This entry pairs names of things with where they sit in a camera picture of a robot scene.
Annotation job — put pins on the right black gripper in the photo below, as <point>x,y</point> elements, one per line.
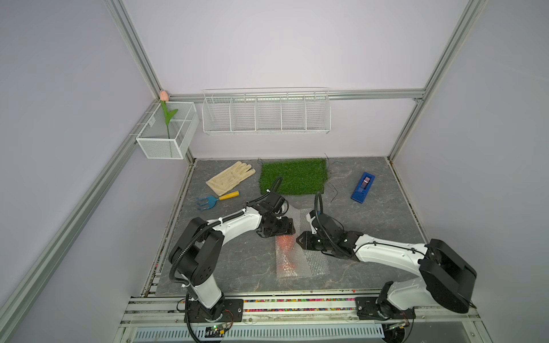
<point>304,239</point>

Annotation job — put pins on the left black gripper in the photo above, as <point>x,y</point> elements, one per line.
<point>287,228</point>

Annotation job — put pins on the red plastic wine glass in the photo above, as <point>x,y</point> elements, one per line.
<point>288,264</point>

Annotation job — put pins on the clear bubble wrap sheet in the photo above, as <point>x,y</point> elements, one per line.
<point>312,263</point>

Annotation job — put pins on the blue tape dispenser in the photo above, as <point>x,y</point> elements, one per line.
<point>363,187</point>

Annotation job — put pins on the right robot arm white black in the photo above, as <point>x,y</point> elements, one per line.
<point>441,276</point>

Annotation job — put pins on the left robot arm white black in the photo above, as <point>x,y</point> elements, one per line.
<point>195,255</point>

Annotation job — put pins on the green artificial grass mat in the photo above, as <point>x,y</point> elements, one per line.
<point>300,176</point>

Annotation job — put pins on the beige work glove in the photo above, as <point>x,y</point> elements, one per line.
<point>228,179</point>

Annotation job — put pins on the teal yellow garden rake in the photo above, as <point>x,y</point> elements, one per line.
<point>209,202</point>

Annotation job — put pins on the pink artificial tulip flower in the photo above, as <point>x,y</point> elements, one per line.
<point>168,114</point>

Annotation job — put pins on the white wire wall shelf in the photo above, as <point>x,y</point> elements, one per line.
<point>298,110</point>

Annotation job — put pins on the white mesh wall basket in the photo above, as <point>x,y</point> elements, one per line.
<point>153,139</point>

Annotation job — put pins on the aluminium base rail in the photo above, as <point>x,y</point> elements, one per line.
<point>311,316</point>

